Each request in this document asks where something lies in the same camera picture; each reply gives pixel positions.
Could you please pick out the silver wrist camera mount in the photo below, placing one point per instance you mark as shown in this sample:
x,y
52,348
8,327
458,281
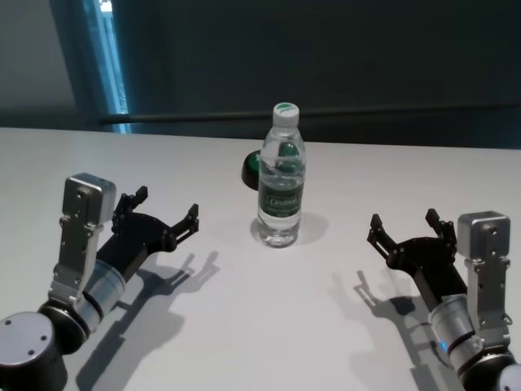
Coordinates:
x,y
486,252
79,228

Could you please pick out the clear green-label water bottle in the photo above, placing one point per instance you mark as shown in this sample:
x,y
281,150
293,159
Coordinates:
x,y
281,203

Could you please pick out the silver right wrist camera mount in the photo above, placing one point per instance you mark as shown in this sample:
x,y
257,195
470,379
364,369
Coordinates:
x,y
486,252

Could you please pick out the dark horizontal rail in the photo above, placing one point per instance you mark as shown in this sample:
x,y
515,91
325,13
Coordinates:
x,y
366,114

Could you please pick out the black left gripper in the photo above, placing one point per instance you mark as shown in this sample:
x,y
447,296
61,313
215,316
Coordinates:
x,y
138,240

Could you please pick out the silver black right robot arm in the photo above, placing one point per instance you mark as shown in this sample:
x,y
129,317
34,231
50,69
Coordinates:
x,y
452,322

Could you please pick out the green button with black base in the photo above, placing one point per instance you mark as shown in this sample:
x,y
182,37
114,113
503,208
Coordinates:
x,y
249,171

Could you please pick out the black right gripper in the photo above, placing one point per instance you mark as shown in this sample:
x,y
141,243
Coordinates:
x,y
431,264

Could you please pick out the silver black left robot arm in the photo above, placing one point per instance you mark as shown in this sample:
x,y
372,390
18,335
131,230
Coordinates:
x,y
102,285

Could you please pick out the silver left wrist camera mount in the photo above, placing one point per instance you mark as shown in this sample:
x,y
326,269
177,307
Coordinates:
x,y
79,228

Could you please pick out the blue glass window strip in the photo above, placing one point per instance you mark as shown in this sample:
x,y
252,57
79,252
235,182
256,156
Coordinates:
x,y
110,61

